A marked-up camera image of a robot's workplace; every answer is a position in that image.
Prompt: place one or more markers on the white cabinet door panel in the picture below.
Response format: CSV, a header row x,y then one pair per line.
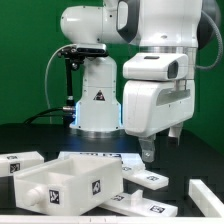
x,y
143,177
136,205

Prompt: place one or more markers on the black camera on stand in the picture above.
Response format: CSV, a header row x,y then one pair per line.
x,y
74,56

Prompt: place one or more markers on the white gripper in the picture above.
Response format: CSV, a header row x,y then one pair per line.
x,y
150,107

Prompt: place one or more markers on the white cabinet body box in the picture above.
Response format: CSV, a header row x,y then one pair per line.
x,y
68,187

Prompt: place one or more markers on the white marker sheet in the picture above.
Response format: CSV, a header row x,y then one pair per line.
x,y
127,158

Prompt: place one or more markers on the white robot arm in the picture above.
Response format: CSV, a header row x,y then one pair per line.
x,y
128,27

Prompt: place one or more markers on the white cabinet top block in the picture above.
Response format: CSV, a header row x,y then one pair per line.
x,y
12,162

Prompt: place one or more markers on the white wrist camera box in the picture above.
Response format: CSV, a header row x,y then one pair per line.
x,y
156,66

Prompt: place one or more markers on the white corner guide rail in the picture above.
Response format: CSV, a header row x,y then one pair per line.
x,y
207,202

